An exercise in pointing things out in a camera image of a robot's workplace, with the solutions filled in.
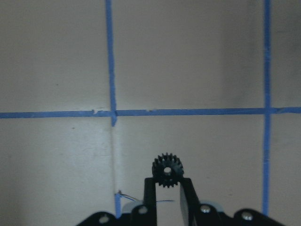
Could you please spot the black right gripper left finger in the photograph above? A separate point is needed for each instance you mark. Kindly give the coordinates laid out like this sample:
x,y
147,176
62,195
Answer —
x,y
149,201

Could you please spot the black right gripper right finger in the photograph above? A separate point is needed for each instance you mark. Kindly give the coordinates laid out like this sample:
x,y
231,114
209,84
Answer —
x,y
189,203

